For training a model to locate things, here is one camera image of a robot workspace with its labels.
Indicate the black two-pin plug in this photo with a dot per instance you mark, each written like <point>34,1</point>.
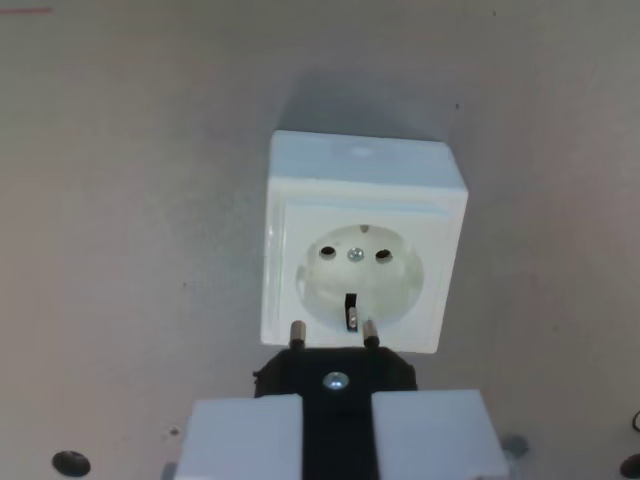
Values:
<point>337,400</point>

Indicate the white wall socket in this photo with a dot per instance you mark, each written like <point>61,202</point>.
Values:
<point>365,240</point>

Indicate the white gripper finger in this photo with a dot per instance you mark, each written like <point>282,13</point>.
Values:
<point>435,435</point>
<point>245,440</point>

